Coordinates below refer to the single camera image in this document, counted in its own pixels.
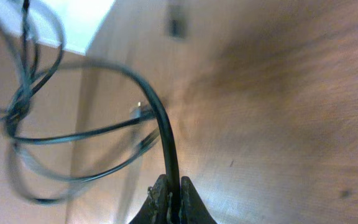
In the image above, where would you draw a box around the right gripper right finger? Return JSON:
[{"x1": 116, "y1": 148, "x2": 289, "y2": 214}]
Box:
[{"x1": 180, "y1": 176, "x2": 217, "y2": 224}]

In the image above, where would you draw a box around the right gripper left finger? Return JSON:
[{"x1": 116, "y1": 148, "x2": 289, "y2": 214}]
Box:
[{"x1": 129, "y1": 174, "x2": 170, "y2": 224}]

